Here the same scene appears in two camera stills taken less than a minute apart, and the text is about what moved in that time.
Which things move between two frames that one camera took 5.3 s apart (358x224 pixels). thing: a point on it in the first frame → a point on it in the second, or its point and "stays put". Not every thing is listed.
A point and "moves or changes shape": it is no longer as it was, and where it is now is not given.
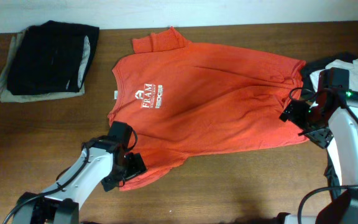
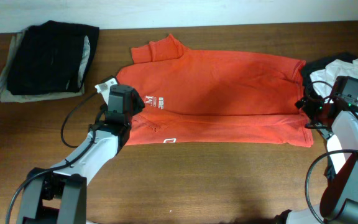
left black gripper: x=138 y=167 → x=138 y=102
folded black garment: x=52 y=57 stays put
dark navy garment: x=317 y=63 stays put
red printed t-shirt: x=179 y=99 moves or changes shape
